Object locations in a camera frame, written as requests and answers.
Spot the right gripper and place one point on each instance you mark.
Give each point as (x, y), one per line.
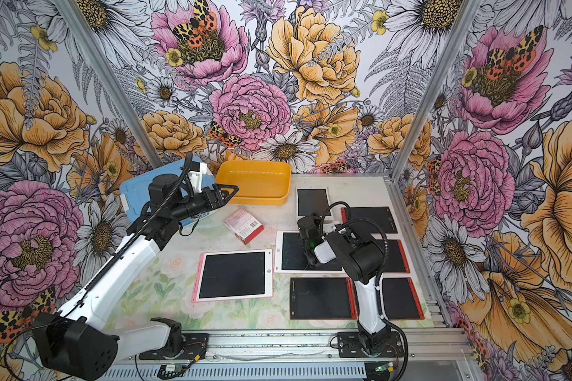
(317, 220)

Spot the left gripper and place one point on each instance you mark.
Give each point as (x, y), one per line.
(217, 192)

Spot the pink white writing tablet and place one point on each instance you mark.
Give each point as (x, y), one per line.
(290, 257)

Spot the red writing tablet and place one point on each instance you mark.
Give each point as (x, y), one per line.
(398, 296)
(322, 298)
(382, 215)
(397, 261)

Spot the yellow storage tray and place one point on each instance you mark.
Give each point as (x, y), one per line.
(260, 183)

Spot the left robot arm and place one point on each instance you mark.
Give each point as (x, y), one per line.
(74, 340)

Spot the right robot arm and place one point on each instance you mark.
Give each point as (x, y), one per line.
(361, 248)

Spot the blue lidded storage box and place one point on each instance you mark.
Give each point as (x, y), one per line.
(134, 193)

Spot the small red white carton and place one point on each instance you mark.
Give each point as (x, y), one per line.
(244, 225)

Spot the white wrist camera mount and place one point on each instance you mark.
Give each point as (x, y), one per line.
(195, 174)

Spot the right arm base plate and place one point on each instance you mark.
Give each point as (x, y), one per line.
(353, 345)

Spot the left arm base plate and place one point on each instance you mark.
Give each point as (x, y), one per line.
(194, 347)

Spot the aluminium front rail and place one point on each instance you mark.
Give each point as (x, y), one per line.
(439, 354)

